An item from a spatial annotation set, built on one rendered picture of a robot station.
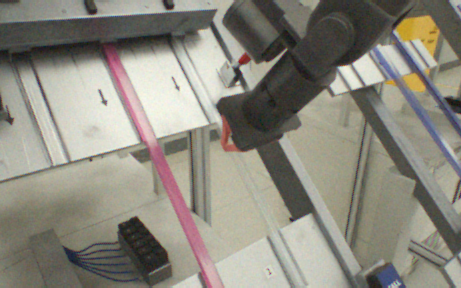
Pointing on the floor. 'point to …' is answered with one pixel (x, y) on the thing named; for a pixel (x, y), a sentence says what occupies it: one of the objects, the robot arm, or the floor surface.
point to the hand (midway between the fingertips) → (231, 143)
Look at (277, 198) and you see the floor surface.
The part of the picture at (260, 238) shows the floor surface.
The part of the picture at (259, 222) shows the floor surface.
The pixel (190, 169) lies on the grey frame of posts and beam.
